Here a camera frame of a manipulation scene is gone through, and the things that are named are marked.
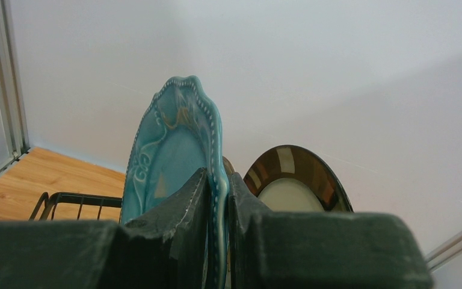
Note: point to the black rimmed white plate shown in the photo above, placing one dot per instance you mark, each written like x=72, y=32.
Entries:
x=292, y=178

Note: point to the black wire dish rack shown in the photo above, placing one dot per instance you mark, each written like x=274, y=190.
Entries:
x=70, y=206

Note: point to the dark teal scalloped plate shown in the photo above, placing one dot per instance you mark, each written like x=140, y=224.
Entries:
x=180, y=132

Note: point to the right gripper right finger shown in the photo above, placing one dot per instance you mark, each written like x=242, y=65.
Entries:
x=270, y=249

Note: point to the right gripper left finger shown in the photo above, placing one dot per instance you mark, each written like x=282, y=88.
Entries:
x=163, y=248

